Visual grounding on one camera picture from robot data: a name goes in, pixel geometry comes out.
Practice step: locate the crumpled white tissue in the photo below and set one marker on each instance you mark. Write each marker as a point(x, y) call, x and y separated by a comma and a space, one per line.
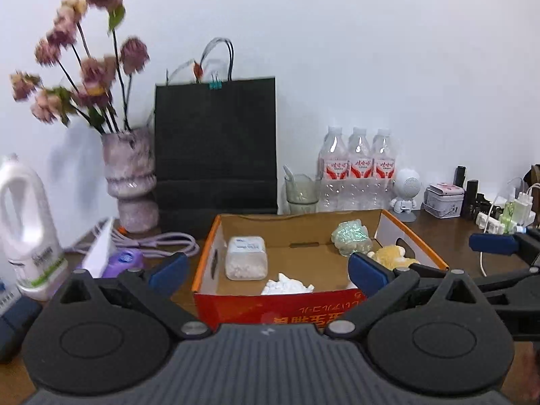
point(284, 285)

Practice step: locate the white power strip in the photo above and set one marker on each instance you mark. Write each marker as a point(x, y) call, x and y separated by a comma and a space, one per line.
point(489, 223)

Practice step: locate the white charger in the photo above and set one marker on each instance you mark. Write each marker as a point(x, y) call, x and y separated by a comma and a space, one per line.
point(524, 209)

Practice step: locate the dried pink flowers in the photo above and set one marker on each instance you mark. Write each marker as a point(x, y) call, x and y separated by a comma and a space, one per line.
point(95, 71)

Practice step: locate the white detergent bottle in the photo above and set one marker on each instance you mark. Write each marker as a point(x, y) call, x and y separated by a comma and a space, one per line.
point(38, 270)

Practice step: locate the red cardboard box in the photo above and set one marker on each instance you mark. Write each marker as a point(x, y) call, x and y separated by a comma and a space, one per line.
point(236, 308)

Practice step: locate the white robot speaker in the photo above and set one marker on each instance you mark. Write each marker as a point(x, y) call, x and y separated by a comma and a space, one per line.
point(407, 185)

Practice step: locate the clear water bottle red label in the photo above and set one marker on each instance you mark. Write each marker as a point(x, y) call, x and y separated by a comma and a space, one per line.
point(333, 168)
point(384, 168)
point(360, 168)

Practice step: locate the dark blue pouch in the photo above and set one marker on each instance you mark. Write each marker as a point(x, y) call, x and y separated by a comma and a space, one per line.
point(17, 329)

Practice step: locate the green spray bottle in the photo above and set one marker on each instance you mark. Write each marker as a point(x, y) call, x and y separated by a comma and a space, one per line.
point(509, 215)

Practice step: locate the white plastic jar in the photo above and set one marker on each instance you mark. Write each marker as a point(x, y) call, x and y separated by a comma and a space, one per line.
point(247, 257)

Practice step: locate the white spoon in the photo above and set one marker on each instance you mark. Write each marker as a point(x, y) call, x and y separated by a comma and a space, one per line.
point(289, 174)

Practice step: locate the purple tissue pack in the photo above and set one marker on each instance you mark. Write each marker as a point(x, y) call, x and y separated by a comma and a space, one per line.
point(122, 263)

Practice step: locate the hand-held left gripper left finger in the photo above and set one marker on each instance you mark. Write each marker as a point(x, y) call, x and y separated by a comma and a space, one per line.
point(168, 273)

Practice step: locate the small black box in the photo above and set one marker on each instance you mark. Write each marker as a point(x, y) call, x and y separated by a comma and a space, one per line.
point(460, 176)

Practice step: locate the green iridescent ball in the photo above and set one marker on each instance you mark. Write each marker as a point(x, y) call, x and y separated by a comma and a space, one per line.
point(351, 238)

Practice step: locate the black paper bag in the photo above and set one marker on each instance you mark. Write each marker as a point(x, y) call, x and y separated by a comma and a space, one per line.
point(215, 143)

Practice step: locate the tall black box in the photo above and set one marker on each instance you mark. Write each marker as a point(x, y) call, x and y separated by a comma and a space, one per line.
point(470, 198)

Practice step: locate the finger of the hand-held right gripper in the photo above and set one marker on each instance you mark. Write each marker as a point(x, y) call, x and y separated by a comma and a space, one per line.
point(512, 282)
point(493, 243)

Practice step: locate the mottled purple ceramic vase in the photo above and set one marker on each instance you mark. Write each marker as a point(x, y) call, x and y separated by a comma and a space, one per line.
point(130, 177)

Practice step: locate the teal binder clip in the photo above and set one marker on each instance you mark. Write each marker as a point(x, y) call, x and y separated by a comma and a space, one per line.
point(215, 84)

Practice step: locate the glass cup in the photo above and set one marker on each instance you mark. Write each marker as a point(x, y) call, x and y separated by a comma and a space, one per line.
point(301, 198)

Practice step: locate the printed tin box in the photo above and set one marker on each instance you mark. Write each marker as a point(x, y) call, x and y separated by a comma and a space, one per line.
point(443, 202)

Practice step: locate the yellow plush toy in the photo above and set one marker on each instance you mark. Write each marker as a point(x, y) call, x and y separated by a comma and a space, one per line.
point(392, 257)

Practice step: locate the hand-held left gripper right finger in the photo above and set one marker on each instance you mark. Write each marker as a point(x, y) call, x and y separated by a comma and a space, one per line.
point(366, 273)

